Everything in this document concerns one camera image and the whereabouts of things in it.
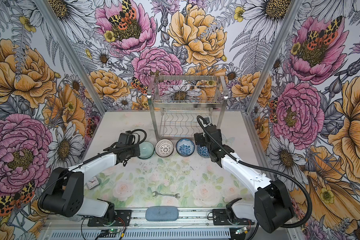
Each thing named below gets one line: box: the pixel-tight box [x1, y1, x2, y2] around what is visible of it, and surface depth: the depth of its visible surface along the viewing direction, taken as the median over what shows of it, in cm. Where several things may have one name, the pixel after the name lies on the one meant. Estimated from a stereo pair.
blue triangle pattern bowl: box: [196, 144, 211, 158], surface depth 98 cm
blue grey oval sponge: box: [145, 206, 179, 222], surface depth 75 cm
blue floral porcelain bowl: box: [176, 138, 196, 157], surface depth 98 cm
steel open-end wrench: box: [152, 191, 181, 199], surface depth 83 cm
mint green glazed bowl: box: [137, 141, 155, 160], surface depth 96 cm
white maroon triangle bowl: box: [155, 138, 174, 158], surface depth 98 cm
